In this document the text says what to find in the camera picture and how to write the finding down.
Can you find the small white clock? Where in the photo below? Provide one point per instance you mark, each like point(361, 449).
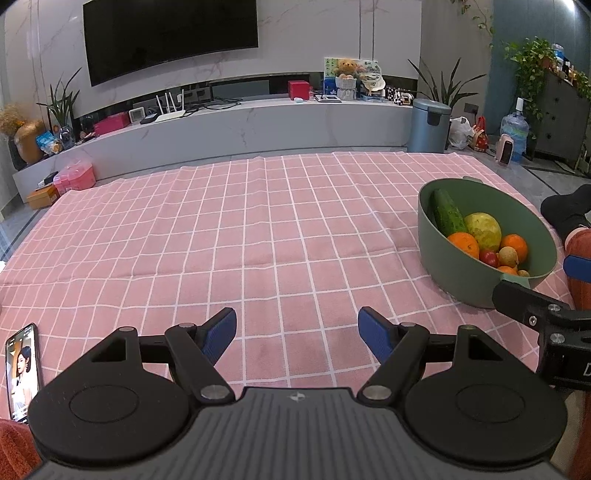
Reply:
point(137, 115)

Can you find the white router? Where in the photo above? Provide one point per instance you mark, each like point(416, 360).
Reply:
point(170, 110)

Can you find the green yellow pear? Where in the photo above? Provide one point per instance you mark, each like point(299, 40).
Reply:
point(482, 228)

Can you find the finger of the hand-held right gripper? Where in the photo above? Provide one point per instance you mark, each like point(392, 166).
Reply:
point(521, 300)
point(578, 267)

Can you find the pink space heater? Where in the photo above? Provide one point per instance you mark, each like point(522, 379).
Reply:
point(505, 150)

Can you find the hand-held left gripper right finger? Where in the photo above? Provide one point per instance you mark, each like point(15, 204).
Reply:
point(376, 334)

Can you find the white knit basket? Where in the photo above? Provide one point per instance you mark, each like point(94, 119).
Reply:
point(346, 88)

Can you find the pink flat box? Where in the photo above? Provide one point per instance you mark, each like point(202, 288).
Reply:
point(111, 123)

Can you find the person's black-socked foot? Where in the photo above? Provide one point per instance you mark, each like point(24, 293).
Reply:
point(565, 205)

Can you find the beige hat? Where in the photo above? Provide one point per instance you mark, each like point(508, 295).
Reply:
point(374, 83)

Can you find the cow figurines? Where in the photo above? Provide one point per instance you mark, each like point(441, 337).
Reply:
point(399, 96)

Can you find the green cucumber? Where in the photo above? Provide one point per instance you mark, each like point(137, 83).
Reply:
point(445, 212)

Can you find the red box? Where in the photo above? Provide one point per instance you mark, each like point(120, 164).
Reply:
point(299, 88)

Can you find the small orange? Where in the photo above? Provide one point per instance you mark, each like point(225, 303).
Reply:
point(508, 271)

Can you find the pink checkered tablecloth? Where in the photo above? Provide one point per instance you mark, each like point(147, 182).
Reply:
point(231, 230)

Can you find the red cherry tomato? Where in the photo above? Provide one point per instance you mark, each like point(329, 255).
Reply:
point(489, 258)

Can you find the person's leg red trousers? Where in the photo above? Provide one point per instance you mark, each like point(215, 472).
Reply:
point(579, 242)
point(14, 447)

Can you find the green colander bowl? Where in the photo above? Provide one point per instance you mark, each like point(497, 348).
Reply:
point(443, 267)

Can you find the slender potted plant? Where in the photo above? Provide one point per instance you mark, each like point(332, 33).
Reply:
point(62, 104)

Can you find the blue-grey pedal trash can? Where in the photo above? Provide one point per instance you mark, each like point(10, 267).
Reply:
point(429, 124)

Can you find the white kitchen scale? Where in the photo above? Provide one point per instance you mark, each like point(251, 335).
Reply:
point(327, 97)

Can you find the large orange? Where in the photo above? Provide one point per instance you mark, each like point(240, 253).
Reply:
point(463, 244)
point(516, 244)

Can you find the white plastic bag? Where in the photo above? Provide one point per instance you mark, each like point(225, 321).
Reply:
point(459, 133)

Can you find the person's right leg red trousers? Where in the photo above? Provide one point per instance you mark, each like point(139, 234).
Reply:
point(579, 242)

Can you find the long-leaf potted plant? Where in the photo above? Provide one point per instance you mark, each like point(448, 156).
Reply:
point(443, 85)

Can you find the red gift bag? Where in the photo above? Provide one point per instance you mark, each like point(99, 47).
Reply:
point(480, 136)

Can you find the trailing ivy plant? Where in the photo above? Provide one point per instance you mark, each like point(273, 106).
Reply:
point(531, 64)

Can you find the person's left leg red trousers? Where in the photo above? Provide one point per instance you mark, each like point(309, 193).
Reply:
point(14, 447)

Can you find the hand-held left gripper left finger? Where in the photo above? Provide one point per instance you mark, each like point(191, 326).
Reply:
point(219, 334)

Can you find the smartphone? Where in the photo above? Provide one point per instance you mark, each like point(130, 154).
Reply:
point(21, 374)

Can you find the pink plastic storage box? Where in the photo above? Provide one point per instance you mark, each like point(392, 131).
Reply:
point(74, 173)

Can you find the blue water jug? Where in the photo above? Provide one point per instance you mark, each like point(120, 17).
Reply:
point(516, 129)

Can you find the bronze vase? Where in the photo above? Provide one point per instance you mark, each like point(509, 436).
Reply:
point(28, 141)

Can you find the white marble tv console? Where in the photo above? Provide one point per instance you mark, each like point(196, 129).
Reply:
point(258, 124)

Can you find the black curved television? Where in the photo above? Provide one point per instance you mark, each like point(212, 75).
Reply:
point(171, 37)

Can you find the orange cardboard box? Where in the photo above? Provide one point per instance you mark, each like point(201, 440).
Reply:
point(41, 197)

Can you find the brown teddy bear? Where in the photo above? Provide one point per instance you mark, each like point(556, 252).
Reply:
point(346, 68)

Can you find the dark grey cabinet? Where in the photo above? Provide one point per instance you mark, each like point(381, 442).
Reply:
point(561, 120)

